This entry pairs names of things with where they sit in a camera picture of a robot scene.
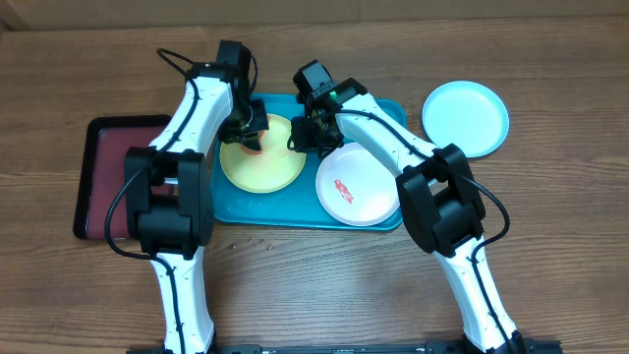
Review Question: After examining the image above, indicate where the red and green sponge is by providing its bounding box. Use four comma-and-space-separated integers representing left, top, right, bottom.
241, 130, 266, 155

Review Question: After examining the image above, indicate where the yellow-green plate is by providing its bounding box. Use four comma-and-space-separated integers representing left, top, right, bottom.
219, 114, 307, 194

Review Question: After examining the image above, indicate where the white plate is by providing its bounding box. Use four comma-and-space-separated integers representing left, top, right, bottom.
315, 143, 400, 228

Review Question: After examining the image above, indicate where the light blue plate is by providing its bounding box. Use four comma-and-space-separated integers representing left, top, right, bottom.
422, 81, 510, 158

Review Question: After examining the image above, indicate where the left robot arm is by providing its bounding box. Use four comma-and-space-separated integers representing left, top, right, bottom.
104, 40, 268, 353

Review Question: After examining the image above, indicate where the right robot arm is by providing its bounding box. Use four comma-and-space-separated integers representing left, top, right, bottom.
288, 60, 528, 353

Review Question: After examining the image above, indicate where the teal plastic serving tray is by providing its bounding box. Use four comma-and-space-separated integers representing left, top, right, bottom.
210, 93, 407, 232

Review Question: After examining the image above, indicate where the black and red tray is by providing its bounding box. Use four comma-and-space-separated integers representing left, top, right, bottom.
73, 114, 170, 240

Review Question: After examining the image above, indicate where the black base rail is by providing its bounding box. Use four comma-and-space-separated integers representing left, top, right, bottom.
126, 337, 563, 354

